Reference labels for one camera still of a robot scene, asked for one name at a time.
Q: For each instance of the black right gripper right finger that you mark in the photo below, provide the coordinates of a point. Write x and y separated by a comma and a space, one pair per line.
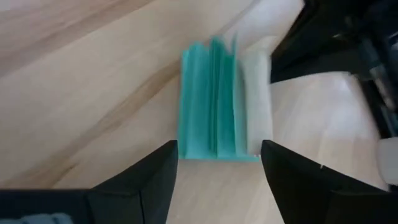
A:
311, 199

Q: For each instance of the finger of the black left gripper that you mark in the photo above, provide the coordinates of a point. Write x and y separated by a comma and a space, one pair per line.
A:
311, 53

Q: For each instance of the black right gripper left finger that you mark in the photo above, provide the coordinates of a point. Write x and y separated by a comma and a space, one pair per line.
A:
124, 202

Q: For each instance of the small patterned card pack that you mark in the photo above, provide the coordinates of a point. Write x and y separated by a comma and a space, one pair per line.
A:
211, 109

